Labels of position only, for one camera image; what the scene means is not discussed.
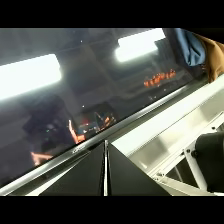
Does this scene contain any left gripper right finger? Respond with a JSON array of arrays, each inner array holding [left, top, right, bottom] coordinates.
[[107, 142, 172, 197]]

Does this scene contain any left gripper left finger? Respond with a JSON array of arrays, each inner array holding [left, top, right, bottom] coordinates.
[[39, 141, 107, 197]]

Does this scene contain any blue garment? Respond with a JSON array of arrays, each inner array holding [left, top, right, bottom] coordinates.
[[173, 28, 208, 67]]

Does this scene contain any brown garment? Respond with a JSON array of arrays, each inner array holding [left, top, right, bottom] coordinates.
[[196, 33, 224, 84]]

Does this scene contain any silver frame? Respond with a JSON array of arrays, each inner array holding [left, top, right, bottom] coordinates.
[[24, 79, 224, 197]]

